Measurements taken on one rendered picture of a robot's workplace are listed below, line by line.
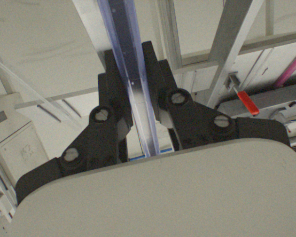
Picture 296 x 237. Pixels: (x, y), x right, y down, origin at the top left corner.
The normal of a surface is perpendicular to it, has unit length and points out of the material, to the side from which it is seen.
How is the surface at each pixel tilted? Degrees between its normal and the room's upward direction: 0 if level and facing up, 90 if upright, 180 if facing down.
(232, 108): 138
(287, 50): 48
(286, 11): 90
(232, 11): 90
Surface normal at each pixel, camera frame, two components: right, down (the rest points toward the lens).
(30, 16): 0.15, 0.30
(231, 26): -0.97, 0.24
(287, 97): -0.05, -0.48
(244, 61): 0.25, 0.84
